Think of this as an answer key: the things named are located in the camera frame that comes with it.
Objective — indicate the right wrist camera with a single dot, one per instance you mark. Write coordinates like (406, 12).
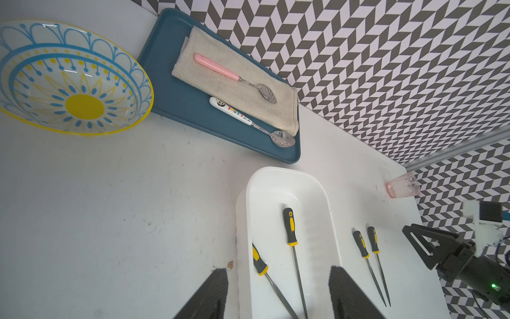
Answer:
(488, 223)

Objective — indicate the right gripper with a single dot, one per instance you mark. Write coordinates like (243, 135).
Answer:
(433, 247)

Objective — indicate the yellow black file tool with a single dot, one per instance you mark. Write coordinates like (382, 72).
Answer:
(262, 270)
(375, 248)
(290, 226)
(360, 243)

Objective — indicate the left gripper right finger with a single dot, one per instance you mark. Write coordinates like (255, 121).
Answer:
(348, 300)

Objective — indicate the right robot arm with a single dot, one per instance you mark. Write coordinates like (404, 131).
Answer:
(489, 279)

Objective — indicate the white handled spoon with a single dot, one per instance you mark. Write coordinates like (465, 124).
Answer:
(278, 137)

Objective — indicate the pink handled spoon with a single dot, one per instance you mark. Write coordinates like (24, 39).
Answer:
(264, 90)

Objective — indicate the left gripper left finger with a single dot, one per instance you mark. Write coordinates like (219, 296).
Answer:
(209, 301)

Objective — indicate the beige folded cloth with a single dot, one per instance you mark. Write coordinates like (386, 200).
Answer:
(283, 115)

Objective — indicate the pink translucent cup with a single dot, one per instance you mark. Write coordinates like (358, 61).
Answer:
(404, 186)

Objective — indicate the white plastic storage box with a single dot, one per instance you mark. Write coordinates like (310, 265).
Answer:
(286, 246)

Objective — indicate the blue yellow patterned bowl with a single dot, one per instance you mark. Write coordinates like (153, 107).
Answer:
(65, 79)

